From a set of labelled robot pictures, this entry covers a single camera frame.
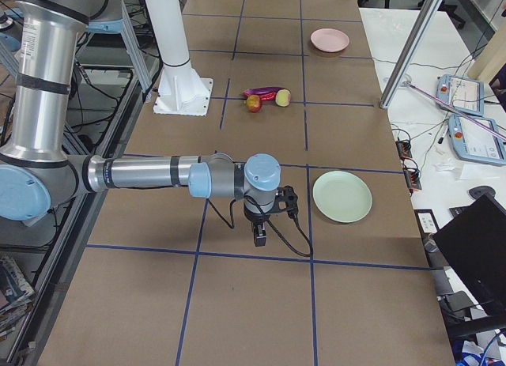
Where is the stack of magazines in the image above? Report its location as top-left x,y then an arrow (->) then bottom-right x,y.
1,254 -> 35,341

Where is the lower teach pendant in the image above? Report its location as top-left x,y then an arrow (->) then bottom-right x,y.
448,114 -> 505,166

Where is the red chili pepper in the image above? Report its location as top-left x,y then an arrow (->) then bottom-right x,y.
259,92 -> 277,103

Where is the purple eggplant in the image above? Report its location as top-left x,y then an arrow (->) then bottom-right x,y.
242,86 -> 284,98

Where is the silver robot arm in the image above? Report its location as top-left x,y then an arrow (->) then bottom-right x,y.
1,0 -> 282,246

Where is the pink plate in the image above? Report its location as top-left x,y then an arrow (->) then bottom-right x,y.
310,28 -> 350,53

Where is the black monitor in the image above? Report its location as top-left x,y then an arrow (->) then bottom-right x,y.
433,194 -> 505,315

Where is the teach pendant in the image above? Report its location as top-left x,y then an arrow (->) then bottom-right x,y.
436,74 -> 485,117
448,114 -> 505,166

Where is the yellow-green peach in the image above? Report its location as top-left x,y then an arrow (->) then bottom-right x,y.
274,89 -> 291,108

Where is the light green plate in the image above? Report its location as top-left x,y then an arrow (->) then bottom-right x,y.
312,171 -> 372,224

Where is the red apple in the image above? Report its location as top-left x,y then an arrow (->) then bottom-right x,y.
245,95 -> 262,113

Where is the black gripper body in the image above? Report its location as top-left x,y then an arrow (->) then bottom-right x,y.
244,206 -> 270,225

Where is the orange black electronics module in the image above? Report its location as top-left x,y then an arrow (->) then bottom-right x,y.
395,139 -> 412,160

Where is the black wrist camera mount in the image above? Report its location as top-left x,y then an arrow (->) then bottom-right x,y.
274,186 -> 299,220

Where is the aluminium frame post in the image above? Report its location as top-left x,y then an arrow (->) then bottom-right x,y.
379,0 -> 443,109

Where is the white camera stand pillar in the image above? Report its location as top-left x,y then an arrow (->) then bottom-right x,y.
145,0 -> 213,116

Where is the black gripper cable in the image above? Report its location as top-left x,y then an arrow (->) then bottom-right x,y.
205,199 -> 313,258

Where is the upper teach pendant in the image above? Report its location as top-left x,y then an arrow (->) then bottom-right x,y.
436,74 -> 485,117

